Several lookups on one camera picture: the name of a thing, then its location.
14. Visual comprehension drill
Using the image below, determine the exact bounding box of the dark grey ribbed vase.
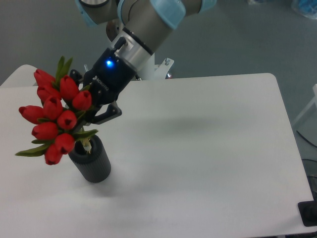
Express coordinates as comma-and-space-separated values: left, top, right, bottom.
68, 135, 111, 183

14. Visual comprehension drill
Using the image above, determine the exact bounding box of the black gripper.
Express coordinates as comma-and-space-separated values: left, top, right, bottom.
69, 37, 136, 125

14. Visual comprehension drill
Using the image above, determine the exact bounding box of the blue plastic bag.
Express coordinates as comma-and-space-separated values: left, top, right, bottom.
291, 0, 317, 20

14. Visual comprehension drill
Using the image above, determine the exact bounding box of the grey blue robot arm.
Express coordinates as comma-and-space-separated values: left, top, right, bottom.
75, 0, 216, 126

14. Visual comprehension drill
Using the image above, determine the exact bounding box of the black device at table edge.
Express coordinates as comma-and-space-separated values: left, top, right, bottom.
298, 201, 317, 227

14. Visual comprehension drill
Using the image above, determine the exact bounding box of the white chair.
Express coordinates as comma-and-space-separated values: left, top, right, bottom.
0, 64, 37, 88

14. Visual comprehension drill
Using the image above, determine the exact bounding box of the red tulip bouquet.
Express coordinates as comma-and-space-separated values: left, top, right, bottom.
16, 57, 97, 165

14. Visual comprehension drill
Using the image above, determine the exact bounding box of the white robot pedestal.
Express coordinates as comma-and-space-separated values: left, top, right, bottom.
83, 19, 175, 81

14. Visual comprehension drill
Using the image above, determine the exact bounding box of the white frame at right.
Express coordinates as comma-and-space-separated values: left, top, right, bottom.
291, 84, 317, 128

